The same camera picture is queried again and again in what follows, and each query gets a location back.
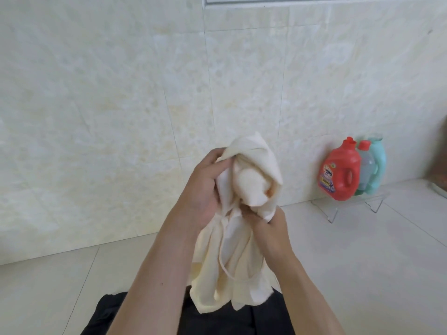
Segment person's right hand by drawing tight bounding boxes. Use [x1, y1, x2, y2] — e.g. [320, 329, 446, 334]
[241, 206, 298, 268]

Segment person's left hand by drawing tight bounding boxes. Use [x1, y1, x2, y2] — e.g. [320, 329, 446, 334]
[173, 147, 234, 238]

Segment cream cloth garment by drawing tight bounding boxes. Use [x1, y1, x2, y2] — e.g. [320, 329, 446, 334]
[190, 132, 284, 314]

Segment person's left forearm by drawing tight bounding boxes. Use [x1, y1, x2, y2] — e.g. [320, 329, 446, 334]
[108, 213, 201, 335]

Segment person's right forearm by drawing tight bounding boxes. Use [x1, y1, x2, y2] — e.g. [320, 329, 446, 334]
[266, 254, 345, 335]

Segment red detergent bottle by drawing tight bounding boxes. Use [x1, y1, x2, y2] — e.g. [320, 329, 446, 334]
[317, 137, 361, 201]

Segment person's black trousers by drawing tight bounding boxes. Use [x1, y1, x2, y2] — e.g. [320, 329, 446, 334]
[81, 286, 296, 335]

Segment clear acrylic bottle rack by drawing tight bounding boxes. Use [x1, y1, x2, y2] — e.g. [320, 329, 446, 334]
[310, 191, 391, 224]

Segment clear bottle with red cap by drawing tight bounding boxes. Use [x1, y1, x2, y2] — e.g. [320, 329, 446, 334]
[354, 140, 380, 196]

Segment teal plastic bottle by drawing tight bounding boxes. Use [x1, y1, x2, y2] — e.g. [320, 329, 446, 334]
[365, 133, 388, 195]

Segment brown container with white base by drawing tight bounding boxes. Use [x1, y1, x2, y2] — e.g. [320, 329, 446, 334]
[428, 115, 447, 199]

